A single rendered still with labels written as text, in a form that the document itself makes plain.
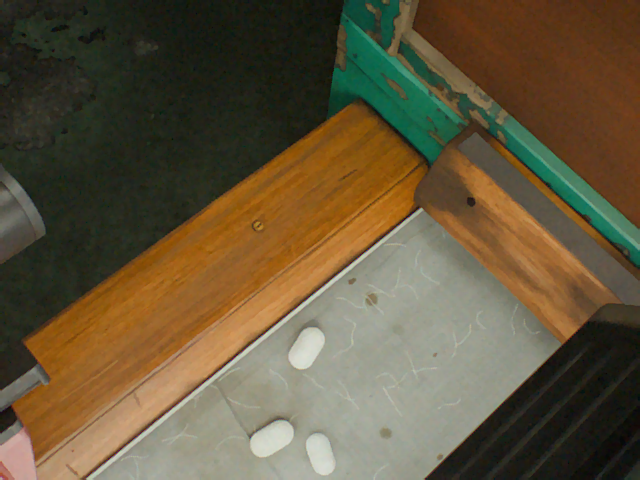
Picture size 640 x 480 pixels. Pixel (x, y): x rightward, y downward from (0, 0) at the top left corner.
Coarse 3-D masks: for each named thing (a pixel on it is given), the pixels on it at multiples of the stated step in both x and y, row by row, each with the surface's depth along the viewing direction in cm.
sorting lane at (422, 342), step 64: (384, 256) 73; (448, 256) 73; (320, 320) 70; (384, 320) 70; (448, 320) 71; (512, 320) 71; (256, 384) 67; (320, 384) 67; (384, 384) 68; (448, 384) 68; (512, 384) 68; (128, 448) 64; (192, 448) 64; (384, 448) 65; (448, 448) 66
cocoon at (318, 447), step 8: (312, 440) 64; (320, 440) 63; (328, 440) 64; (312, 448) 63; (320, 448) 63; (328, 448) 63; (312, 456) 63; (320, 456) 63; (328, 456) 63; (312, 464) 63; (320, 464) 63; (328, 464) 63; (320, 472) 63; (328, 472) 63
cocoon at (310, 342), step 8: (312, 328) 67; (304, 336) 67; (312, 336) 67; (320, 336) 67; (296, 344) 67; (304, 344) 66; (312, 344) 67; (320, 344) 67; (296, 352) 66; (304, 352) 66; (312, 352) 66; (296, 360) 66; (304, 360) 66; (312, 360) 67
